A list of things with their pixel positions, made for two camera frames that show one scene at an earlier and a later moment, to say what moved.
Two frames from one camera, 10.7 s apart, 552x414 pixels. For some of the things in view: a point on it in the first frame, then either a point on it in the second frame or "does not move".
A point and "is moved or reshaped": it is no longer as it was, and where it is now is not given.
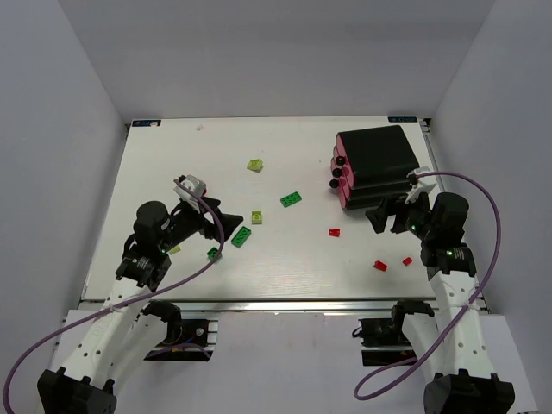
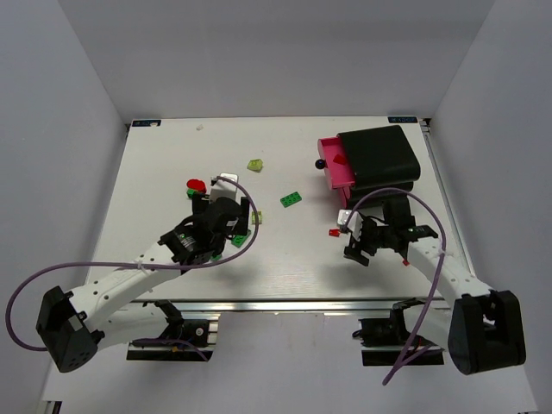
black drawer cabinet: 381,160 does not move
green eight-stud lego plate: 291,199 does not move
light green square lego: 256,217 does not move
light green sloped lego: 255,165 does not move
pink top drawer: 344,161 is moved or reshaped
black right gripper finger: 400,221 → 352,253
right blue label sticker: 402,119 does not move
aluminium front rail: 442,305 does not move
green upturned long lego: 240,238 does not move
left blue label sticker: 146,122 does not move
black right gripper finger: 378,216 → 360,258
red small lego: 380,266 → 340,159
